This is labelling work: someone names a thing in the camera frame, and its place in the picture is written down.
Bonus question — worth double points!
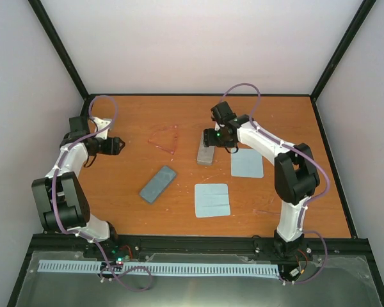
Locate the grey green-lined glasses case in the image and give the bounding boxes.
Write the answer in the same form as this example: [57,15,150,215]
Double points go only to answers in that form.
[196,134,215,166]

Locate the blue cleaning cloth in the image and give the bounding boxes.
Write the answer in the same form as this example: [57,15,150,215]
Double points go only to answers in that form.
[195,184,230,218]
[230,148,264,178]

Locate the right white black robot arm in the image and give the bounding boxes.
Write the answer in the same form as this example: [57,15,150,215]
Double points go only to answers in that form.
[203,102,320,258]

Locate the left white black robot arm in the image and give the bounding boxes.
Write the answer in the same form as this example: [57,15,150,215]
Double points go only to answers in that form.
[31,116,125,258]

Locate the far red transparent glasses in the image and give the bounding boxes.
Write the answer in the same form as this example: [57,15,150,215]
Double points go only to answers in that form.
[147,124,179,155]

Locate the red transparent glasses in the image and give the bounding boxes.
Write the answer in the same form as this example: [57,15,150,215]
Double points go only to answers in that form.
[147,124,179,155]
[253,196,280,216]

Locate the blue-grey closed glasses case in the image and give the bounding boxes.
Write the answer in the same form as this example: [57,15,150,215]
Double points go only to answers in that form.
[139,166,177,204]

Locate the near red transparent glasses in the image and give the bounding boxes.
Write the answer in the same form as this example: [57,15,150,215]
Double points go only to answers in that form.
[253,196,280,216]

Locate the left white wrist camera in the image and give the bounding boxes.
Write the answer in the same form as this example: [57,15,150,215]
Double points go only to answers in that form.
[92,117,112,139]

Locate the left black frame post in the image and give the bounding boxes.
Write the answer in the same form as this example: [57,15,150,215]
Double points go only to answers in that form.
[28,0,90,100]

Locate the black frame post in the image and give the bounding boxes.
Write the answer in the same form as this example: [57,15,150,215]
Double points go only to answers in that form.
[28,0,90,100]
[310,0,376,102]

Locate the light blue slotted cable duct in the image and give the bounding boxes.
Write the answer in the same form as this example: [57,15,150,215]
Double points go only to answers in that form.
[37,260,279,278]

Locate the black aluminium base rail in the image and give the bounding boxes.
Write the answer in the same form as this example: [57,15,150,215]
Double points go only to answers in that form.
[25,233,374,264]

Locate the right black frame post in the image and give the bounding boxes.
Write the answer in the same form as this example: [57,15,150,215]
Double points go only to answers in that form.
[310,0,376,102]

